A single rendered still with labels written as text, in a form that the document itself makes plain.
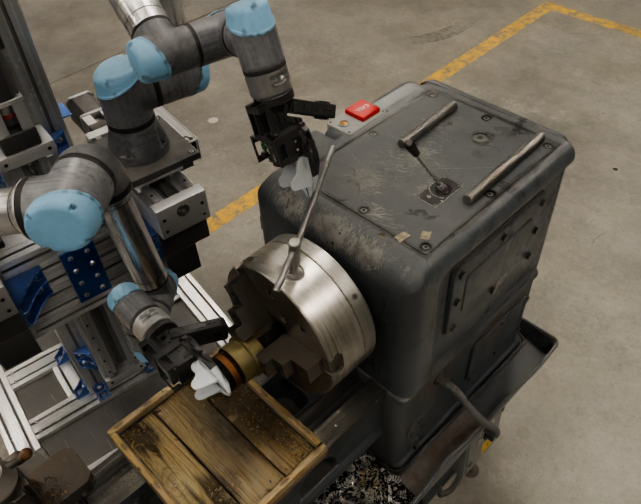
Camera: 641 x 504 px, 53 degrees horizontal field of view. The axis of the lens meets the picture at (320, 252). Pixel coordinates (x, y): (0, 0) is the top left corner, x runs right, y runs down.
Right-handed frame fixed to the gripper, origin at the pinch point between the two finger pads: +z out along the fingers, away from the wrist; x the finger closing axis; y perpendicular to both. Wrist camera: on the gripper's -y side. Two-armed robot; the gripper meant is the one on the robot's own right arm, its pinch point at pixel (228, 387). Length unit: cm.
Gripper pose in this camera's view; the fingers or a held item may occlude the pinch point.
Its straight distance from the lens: 123.3
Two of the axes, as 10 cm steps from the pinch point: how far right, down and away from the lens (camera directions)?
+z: 6.9, 4.9, -5.3
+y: -7.2, 5.1, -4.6
